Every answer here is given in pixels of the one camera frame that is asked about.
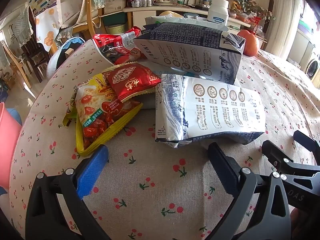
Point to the pack of small bottles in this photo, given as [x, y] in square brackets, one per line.
[141, 2]

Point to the dried flower bunch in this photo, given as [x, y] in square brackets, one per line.
[255, 7]

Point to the red gold snack packet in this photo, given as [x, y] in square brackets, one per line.
[130, 80]

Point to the yellow green trash can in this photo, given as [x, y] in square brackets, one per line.
[116, 29]

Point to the light wooden chair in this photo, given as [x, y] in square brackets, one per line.
[15, 62]
[88, 10]

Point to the orange print table cloth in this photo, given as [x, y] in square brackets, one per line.
[47, 30]

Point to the orange persimmon fruit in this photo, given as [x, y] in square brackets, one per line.
[248, 43]

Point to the white curtain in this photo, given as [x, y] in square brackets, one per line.
[287, 20]

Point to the blue white milk carton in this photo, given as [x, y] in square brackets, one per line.
[187, 50]

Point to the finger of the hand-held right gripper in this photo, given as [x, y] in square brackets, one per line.
[273, 152]
[306, 140]

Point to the yellow jujube snack packet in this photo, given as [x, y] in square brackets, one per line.
[95, 115]

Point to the yellow pear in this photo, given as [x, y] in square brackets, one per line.
[170, 13]

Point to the pink plastic basin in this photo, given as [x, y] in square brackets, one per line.
[8, 142]

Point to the green storage bin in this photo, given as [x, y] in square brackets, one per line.
[113, 18]

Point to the dark wooden chair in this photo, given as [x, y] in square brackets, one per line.
[37, 55]

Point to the red white snack packet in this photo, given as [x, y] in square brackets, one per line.
[112, 45]

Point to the white blue milk powder bag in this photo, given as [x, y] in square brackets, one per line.
[212, 110]

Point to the white washing machine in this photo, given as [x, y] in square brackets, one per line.
[313, 66]

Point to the white television cabinet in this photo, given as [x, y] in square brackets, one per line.
[140, 17]

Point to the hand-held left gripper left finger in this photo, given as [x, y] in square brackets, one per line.
[92, 170]

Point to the white plastic bottle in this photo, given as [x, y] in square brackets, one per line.
[217, 12]

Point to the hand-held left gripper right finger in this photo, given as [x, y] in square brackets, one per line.
[222, 165]

